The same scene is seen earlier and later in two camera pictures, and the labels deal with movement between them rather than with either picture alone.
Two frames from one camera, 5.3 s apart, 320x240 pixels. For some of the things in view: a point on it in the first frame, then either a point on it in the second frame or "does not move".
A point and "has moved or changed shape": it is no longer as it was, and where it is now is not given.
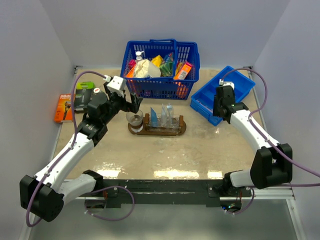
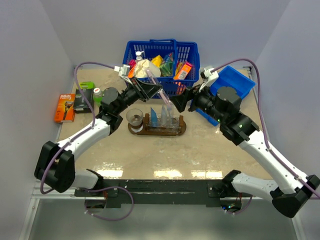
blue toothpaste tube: x=153 y=118 does not move
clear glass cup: x=135 y=119 does not move
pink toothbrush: x=204 y=106 has moved or changed shape
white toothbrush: x=169 y=107 does not move
